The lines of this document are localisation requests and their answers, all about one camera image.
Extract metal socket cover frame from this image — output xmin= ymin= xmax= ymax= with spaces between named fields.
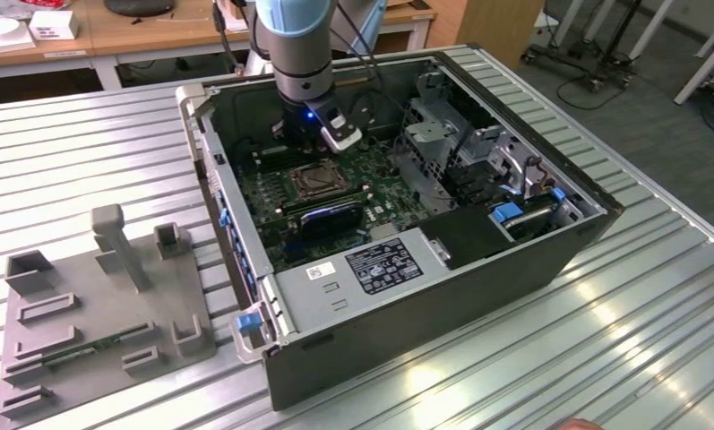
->
xmin=289 ymin=160 xmax=353 ymax=199

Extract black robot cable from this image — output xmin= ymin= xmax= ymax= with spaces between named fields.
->
xmin=212 ymin=0 xmax=246 ymax=76

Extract wooden desk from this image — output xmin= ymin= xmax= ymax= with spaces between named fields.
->
xmin=0 ymin=0 xmax=440 ymax=90

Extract black graphics card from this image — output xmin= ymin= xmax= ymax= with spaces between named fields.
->
xmin=282 ymin=196 xmax=368 ymax=263

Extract black wheeled stand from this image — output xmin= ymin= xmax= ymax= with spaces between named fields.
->
xmin=522 ymin=0 xmax=642 ymax=93

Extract wooden cabinet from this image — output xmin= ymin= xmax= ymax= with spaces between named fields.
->
xmin=456 ymin=0 xmax=545 ymax=72

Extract black camera cable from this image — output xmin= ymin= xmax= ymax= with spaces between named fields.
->
xmin=332 ymin=0 xmax=394 ymax=108

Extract white desk frame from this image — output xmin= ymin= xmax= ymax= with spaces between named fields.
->
xmin=541 ymin=0 xmax=676 ymax=62

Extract blue disk carrier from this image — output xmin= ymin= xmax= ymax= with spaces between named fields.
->
xmin=489 ymin=202 xmax=525 ymax=225

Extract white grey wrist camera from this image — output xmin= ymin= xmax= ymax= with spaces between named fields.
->
xmin=305 ymin=96 xmax=364 ymax=154

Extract black round object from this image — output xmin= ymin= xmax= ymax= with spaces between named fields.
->
xmin=104 ymin=0 xmax=177 ymax=17

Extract black plastic shroud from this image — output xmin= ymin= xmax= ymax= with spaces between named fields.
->
xmin=420 ymin=207 xmax=517 ymax=270

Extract green motherboard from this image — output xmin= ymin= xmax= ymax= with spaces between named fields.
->
xmin=237 ymin=133 xmax=436 ymax=272

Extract white table legs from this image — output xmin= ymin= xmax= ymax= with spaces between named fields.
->
xmin=673 ymin=0 xmax=714 ymax=106

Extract CPU socket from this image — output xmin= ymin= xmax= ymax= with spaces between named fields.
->
xmin=285 ymin=159 xmax=353 ymax=202

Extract silver square CPU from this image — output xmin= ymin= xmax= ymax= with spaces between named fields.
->
xmin=302 ymin=168 xmax=340 ymax=190

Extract grey power supply unit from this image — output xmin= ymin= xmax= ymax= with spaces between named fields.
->
xmin=260 ymin=226 xmax=454 ymax=338

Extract black open PC case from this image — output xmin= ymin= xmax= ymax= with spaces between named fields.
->
xmin=174 ymin=43 xmax=628 ymax=412

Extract grey parts rack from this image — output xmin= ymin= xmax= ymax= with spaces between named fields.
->
xmin=0 ymin=203 xmax=220 ymax=422

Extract white labelled box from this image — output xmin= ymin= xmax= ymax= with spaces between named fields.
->
xmin=29 ymin=9 xmax=82 ymax=41

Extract green RAM stick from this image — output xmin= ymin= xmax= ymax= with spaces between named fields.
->
xmin=41 ymin=331 xmax=125 ymax=367

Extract metal disk bay cage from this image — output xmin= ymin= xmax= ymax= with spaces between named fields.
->
xmin=398 ymin=66 xmax=501 ymax=210

